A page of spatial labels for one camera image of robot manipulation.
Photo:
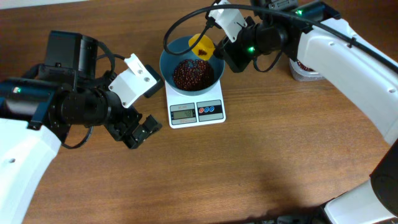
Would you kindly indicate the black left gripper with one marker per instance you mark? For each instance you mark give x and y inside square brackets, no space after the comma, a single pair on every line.
[125,125]

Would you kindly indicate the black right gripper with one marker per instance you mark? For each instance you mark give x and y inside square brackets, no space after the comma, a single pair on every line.
[232,54]

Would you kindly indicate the yellow measuring scoop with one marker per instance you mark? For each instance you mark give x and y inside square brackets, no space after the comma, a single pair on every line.
[205,43]

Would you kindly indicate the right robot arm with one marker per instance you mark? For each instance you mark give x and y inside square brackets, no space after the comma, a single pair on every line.
[316,36]

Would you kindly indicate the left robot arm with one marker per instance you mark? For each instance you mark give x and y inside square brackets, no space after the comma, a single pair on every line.
[39,108]

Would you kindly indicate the red beans in scoop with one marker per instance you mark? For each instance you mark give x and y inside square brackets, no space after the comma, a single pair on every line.
[202,52]

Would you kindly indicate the white digital kitchen scale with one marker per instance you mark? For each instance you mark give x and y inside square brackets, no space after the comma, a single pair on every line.
[190,111]

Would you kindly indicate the red beans in bowl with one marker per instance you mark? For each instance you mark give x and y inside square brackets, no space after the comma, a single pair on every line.
[193,75]

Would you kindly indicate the teal bowl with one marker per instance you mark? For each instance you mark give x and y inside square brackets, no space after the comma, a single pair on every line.
[168,62]

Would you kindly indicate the red beans in container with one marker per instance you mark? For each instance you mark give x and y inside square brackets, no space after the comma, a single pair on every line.
[303,67]

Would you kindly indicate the clear plastic container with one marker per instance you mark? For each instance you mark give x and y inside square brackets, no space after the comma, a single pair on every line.
[302,76]

